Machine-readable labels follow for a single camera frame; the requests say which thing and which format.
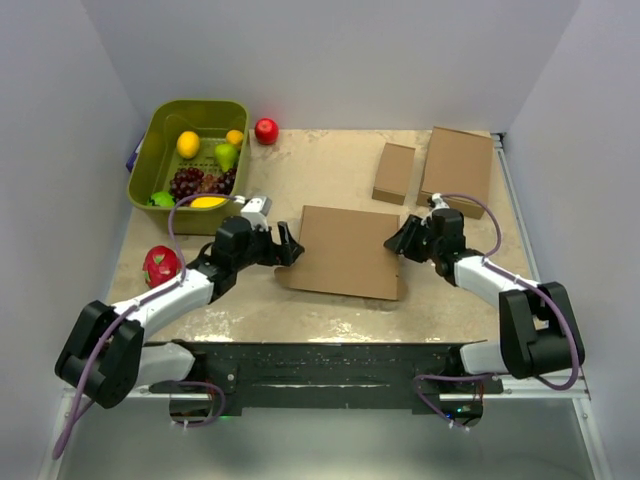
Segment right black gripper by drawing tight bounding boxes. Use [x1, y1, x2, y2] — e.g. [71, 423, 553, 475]
[384, 216, 441, 264]

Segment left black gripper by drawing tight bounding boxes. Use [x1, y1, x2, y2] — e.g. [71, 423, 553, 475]
[233, 222, 303, 272]

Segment cardboard paper box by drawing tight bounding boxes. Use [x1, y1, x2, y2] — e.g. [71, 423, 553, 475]
[275, 205, 407, 301]

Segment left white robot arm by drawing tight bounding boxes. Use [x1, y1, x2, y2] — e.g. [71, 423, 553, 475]
[54, 216, 305, 409]

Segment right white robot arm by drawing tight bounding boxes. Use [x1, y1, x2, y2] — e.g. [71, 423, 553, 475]
[384, 208, 585, 393]

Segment small folded cardboard box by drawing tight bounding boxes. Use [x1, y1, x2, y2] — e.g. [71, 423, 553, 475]
[372, 143, 415, 205]

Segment large folded cardboard box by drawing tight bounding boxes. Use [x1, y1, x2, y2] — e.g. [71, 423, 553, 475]
[416, 127, 494, 207]

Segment yellow mango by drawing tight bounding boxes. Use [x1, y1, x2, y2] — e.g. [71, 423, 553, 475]
[190, 196, 227, 209]

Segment green pear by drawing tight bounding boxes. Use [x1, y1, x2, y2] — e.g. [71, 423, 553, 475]
[214, 143, 239, 173]

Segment red apple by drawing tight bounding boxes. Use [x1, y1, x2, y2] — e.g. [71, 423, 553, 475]
[254, 117, 280, 145]

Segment dark grapes in basket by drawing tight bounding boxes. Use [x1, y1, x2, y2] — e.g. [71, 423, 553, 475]
[169, 167, 237, 200]

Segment small orange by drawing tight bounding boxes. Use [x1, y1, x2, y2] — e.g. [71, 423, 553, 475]
[225, 129, 244, 150]

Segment red dragon fruit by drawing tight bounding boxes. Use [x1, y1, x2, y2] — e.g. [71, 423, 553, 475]
[142, 245, 181, 289]

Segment green plastic basket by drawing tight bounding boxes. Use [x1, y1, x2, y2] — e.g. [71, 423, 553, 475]
[128, 99, 251, 230]

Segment green lime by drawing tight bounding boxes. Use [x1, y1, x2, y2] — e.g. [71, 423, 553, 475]
[146, 191, 176, 208]

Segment yellow lemon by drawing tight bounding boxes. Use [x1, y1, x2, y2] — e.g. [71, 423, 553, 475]
[176, 131, 200, 160]

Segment purple white booklet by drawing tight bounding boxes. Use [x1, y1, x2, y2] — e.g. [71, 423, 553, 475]
[125, 135, 145, 173]

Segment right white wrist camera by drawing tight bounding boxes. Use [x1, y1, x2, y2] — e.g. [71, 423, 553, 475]
[423, 193, 449, 223]

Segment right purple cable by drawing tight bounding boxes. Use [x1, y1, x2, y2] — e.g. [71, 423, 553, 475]
[444, 192, 584, 391]

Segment purple cable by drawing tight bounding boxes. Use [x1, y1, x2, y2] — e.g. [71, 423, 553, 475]
[444, 192, 584, 391]
[51, 193, 249, 460]

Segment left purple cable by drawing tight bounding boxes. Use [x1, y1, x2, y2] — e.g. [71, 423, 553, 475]
[51, 193, 249, 460]

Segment right aluminium rail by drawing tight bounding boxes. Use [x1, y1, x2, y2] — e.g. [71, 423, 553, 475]
[491, 133, 613, 479]

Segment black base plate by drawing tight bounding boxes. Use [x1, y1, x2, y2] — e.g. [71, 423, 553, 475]
[150, 342, 503, 426]

